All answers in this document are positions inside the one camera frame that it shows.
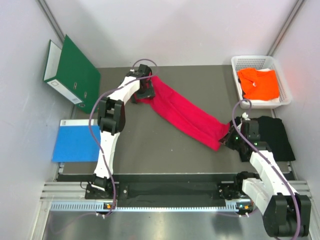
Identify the pink red t shirt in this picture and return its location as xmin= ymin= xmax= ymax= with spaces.
xmin=139 ymin=76 xmax=230 ymax=151

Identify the black t shirt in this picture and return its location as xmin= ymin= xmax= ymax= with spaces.
xmin=238 ymin=115 xmax=296 ymax=163

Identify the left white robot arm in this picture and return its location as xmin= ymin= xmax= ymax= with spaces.
xmin=86 ymin=64 xmax=156 ymax=199

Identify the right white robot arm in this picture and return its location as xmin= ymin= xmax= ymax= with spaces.
xmin=218 ymin=119 xmax=312 ymax=239

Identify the orange t shirt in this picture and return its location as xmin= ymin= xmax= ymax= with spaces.
xmin=236 ymin=68 xmax=280 ymax=101

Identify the white plastic basket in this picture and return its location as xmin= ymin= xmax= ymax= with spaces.
xmin=231 ymin=55 xmax=293 ymax=109

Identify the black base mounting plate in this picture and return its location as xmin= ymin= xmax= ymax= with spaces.
xmin=57 ymin=173 xmax=296 ymax=208

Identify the green lever arch binder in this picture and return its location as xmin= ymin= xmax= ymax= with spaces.
xmin=43 ymin=35 xmax=101 ymax=114

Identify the blue paper folder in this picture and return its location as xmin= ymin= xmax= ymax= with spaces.
xmin=51 ymin=119 xmax=101 ymax=163

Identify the aluminium rail frame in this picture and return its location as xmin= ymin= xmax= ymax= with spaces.
xmin=29 ymin=159 xmax=316 ymax=240

